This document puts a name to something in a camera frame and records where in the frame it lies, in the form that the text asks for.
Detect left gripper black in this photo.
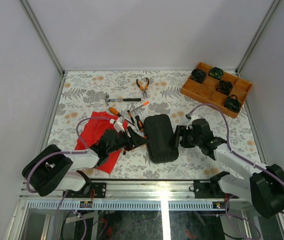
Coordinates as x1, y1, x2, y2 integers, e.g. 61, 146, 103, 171
108, 126, 149, 155

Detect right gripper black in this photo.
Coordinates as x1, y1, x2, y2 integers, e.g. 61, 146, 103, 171
168, 125, 202, 149

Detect black orange screwdriver large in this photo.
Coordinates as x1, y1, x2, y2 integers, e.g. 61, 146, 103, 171
131, 103, 144, 132

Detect black plastic tool case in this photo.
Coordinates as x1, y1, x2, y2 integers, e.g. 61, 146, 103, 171
144, 114, 179, 164

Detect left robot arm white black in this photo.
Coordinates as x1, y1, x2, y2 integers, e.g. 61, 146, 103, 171
21, 127, 147, 198

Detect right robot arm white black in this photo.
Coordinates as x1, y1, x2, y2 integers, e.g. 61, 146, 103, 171
173, 118, 284, 218

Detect thin black precision screwdriver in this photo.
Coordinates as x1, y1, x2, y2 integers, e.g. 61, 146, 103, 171
127, 109, 138, 130

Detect orange black screwdriver left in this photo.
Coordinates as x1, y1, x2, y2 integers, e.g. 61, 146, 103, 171
108, 107, 122, 117

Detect small orange tipped precision screwdriver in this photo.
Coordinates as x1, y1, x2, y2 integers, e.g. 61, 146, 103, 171
131, 101, 149, 111

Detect red cloth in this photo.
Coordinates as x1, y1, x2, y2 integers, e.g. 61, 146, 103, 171
75, 111, 122, 174

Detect small hammer black grip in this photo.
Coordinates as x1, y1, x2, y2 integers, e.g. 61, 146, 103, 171
105, 94, 142, 106

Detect orange wooden divided tray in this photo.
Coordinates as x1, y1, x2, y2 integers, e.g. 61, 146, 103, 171
180, 62, 253, 119

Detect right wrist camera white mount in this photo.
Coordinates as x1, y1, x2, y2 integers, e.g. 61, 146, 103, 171
186, 113, 199, 129

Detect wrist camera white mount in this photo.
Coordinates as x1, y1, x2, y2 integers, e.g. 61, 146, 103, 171
109, 117, 125, 133
186, 113, 199, 129

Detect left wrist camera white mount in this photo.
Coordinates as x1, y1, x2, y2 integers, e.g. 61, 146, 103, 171
109, 117, 125, 133

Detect orange handled pliers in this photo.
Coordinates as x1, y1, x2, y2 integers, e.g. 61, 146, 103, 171
136, 78, 149, 99

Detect rolled green strap right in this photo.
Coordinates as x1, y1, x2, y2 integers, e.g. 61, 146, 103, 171
223, 94, 243, 112

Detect rolled green strap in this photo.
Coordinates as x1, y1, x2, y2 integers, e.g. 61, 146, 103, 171
208, 66, 225, 80
223, 94, 243, 112

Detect rolled dark strap top-left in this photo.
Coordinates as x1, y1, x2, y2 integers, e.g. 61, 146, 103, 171
191, 68, 207, 83

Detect aluminium frame rail front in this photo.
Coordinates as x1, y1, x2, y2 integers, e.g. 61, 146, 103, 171
19, 179, 226, 211

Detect rolled dark strap middle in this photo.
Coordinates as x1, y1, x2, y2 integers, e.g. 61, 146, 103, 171
216, 79, 234, 95

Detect rolled green strap top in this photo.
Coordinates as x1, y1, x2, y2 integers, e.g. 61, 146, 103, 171
208, 66, 225, 80

